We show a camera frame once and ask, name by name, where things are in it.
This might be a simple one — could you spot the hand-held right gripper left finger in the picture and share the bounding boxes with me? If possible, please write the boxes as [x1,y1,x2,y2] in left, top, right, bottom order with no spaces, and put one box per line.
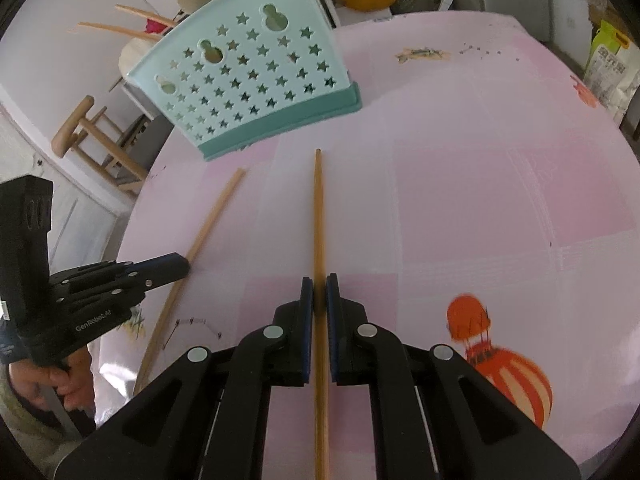
[54,276,314,480]

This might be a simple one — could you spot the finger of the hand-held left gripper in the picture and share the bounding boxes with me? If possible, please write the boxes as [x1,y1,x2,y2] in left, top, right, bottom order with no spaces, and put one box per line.
[50,254,191,306]

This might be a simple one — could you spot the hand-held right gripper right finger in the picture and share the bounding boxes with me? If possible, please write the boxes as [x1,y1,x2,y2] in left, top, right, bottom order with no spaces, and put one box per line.
[327,274,583,480]

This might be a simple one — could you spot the single wooden chopstick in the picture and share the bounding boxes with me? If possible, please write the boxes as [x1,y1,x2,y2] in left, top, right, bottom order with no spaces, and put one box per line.
[312,148,331,480]
[77,21,158,43]
[132,167,247,396]
[115,4,178,28]

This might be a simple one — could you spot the mint green utensil holder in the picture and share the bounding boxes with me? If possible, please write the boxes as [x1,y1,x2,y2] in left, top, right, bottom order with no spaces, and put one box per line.
[122,0,363,162]

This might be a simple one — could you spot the person's left hand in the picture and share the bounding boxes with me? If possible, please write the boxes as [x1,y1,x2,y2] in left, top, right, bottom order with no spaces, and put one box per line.
[9,347,96,418]

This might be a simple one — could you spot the wooden chair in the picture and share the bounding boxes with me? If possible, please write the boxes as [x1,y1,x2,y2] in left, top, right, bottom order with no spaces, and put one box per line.
[51,95,151,196]

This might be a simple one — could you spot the white and green rice bag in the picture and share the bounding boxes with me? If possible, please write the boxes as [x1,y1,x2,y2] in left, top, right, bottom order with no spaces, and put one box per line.
[582,20,640,126]

